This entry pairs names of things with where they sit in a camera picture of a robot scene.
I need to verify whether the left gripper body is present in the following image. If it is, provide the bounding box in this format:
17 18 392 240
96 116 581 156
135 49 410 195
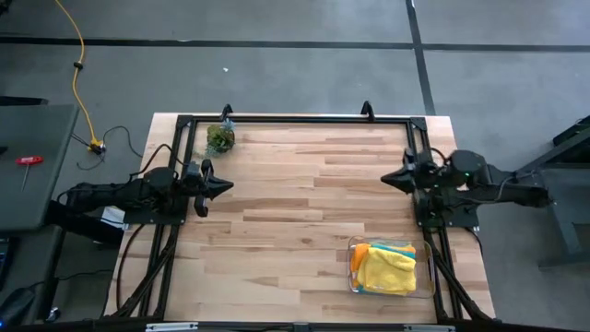
182 173 214 219

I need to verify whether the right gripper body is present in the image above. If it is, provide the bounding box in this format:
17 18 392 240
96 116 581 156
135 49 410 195
402 160 446 195

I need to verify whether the teal microfiber towel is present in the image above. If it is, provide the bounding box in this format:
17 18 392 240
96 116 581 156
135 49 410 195
353 243 417 296

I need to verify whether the orange microfiber towel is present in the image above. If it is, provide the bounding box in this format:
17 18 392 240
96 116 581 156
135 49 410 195
349 243 372 290

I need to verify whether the clear plastic bin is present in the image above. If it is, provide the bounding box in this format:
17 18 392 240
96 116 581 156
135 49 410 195
345 234 437 300

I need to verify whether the yellow microfiber towel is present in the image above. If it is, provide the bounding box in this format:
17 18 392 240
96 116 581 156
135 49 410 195
357 247 418 296

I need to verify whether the small green potted plant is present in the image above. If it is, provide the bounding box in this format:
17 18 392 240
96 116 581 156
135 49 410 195
193 118 237 160

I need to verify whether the white paper sheet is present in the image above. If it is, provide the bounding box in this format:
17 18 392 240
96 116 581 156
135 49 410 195
100 206 133 230

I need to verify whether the grey metal stand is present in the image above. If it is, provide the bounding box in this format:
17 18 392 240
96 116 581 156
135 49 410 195
515 114 590 269

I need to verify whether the grey side table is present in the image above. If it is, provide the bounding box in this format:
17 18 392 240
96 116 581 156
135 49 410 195
0 103 79 231

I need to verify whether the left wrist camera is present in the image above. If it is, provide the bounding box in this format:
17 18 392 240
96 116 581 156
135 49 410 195
186 159 215 184

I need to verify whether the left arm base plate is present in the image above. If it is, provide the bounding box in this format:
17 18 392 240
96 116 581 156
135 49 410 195
122 189 190 226

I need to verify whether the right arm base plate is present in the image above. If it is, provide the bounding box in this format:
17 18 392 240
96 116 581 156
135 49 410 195
412 191 480 230

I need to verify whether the black aluminium table frame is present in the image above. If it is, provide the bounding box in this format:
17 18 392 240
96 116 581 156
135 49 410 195
103 101 497 324

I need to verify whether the silver metal bracket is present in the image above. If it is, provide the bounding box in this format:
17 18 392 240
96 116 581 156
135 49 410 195
146 321 199 332
404 323 456 332

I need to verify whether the red-handled hex key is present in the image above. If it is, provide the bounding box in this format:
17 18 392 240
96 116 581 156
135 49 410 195
14 155 45 193

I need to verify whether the yellow extension cable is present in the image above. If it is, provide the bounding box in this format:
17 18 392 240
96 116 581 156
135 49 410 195
53 0 107 156

